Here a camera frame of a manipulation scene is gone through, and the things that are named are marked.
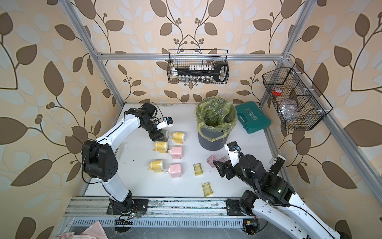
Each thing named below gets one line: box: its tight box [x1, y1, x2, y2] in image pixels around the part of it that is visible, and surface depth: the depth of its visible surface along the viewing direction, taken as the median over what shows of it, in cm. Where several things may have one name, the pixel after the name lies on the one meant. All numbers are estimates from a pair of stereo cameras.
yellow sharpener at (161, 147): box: [152, 141, 169, 154], surface depth 91 cm
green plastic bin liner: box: [193, 96, 238, 142], surface depth 84 cm
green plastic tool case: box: [235, 101, 272, 134], surface depth 107 cm
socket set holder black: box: [171, 62, 230, 84], surface depth 86 cm
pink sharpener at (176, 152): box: [169, 146, 183, 160], surface depth 88 cm
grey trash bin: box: [197, 127, 230, 151], surface depth 80 cm
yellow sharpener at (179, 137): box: [170, 131, 185, 144], surface depth 96 cm
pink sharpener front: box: [165, 163, 182, 178], surface depth 82 cm
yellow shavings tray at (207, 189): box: [201, 182, 213, 198], surface depth 82 cm
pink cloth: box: [55, 221, 109, 239], surface depth 69 cm
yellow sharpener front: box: [148, 160, 164, 173], surface depth 84 cm
